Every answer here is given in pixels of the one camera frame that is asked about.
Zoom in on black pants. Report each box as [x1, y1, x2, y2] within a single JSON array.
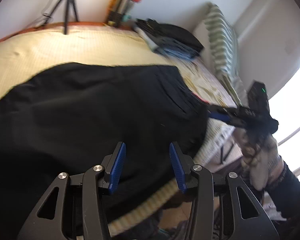
[[0, 63, 207, 239]]

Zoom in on black sleeved forearm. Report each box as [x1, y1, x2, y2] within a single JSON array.
[[266, 162, 300, 219]]

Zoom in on gloved right hand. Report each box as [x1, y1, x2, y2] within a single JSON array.
[[233, 128, 285, 191]]

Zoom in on black tracker with green led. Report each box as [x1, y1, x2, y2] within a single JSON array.
[[247, 81, 269, 114]]

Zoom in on green white patterned pillow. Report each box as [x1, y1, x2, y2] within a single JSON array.
[[193, 2, 248, 106]]

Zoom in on stack of folded clothes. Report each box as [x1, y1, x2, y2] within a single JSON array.
[[133, 19, 204, 61]]

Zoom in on folded silver tripod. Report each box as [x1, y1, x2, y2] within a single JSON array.
[[106, 0, 130, 27]]

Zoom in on yellow striped bed sheet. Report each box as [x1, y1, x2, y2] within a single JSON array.
[[0, 26, 235, 237]]

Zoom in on black mini tripod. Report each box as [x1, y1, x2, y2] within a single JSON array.
[[39, 0, 79, 35]]

